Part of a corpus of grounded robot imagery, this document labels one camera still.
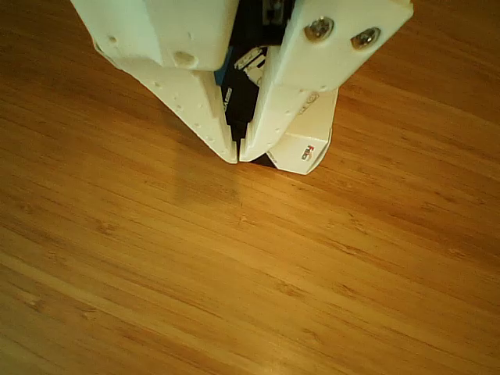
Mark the black and white cardboard box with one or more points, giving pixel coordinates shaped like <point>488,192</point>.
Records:
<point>301,148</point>

